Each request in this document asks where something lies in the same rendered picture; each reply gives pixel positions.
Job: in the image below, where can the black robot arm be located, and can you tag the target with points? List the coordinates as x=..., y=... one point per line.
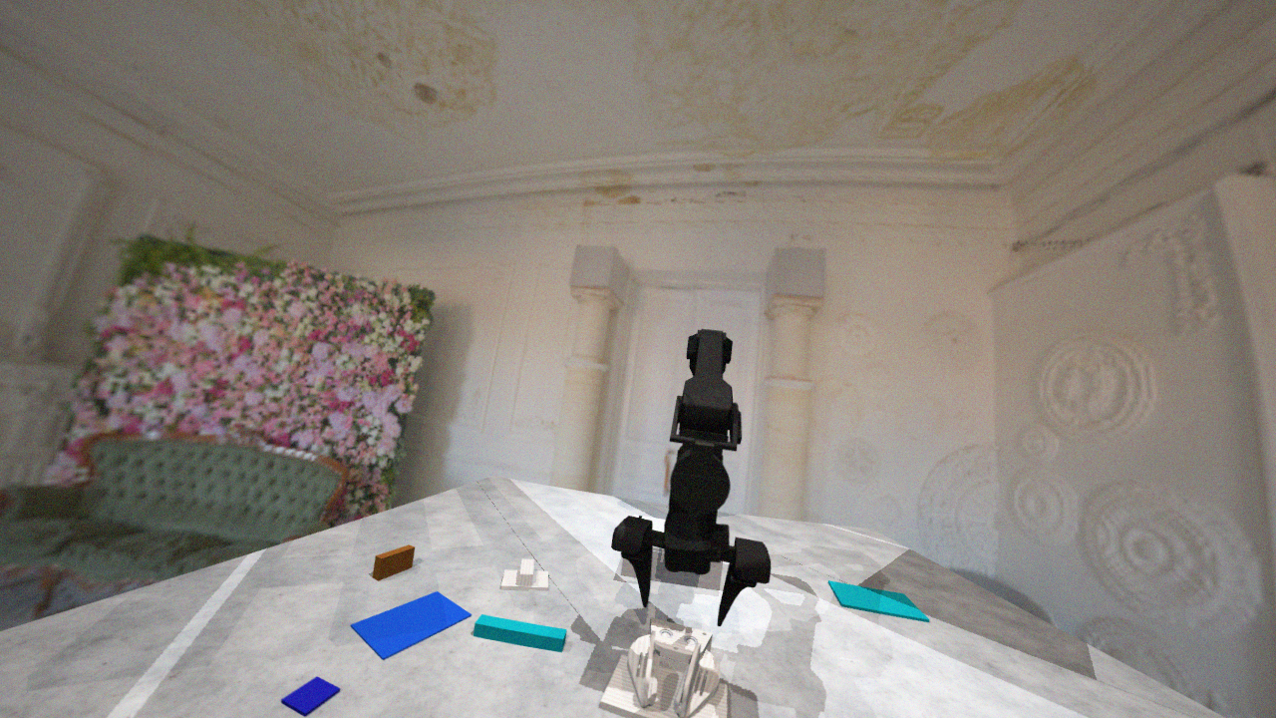
x=700, y=483

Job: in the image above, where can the teal rectangular bar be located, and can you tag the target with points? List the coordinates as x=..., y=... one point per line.
x=520, y=633

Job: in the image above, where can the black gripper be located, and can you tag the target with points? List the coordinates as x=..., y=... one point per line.
x=749, y=560

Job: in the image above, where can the blue flat rectangular plate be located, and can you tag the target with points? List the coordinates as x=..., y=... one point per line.
x=399, y=628
x=310, y=696

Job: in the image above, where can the teal flat plate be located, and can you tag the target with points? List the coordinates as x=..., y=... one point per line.
x=876, y=601

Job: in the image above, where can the brown rectangular block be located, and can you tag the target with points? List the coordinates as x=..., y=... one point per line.
x=392, y=562

